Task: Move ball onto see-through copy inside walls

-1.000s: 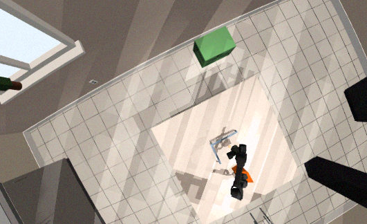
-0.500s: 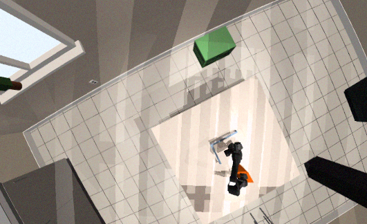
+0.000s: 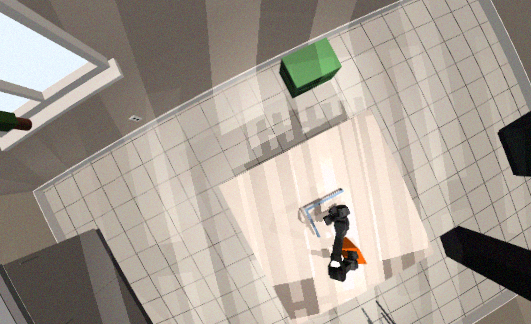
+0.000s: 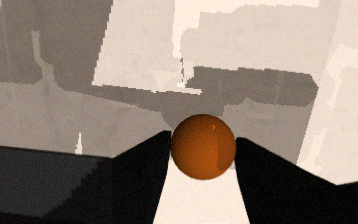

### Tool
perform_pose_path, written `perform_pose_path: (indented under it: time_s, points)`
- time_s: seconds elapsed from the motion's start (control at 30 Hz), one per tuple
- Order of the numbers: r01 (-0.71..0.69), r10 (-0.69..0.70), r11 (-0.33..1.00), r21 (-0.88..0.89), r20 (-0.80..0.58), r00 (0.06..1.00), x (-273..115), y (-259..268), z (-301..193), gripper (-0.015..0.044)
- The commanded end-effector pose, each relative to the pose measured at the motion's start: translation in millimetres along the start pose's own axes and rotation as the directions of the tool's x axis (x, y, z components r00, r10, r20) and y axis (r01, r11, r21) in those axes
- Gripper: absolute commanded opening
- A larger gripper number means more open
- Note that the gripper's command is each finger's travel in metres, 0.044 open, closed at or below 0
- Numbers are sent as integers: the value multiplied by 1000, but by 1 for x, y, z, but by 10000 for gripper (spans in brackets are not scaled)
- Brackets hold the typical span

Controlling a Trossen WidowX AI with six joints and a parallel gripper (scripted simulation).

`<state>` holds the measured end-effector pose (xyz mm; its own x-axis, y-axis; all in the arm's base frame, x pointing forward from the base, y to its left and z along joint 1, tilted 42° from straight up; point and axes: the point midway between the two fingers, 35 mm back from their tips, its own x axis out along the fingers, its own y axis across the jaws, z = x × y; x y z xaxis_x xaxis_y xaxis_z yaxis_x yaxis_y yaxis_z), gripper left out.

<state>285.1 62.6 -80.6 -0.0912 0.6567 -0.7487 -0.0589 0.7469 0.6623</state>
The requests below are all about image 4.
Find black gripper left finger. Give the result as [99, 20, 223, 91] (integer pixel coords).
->
[0, 130, 172, 224]

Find brown ball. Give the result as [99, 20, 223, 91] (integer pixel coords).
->
[170, 114, 236, 181]

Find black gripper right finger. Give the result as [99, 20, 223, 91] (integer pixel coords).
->
[234, 137, 358, 224]

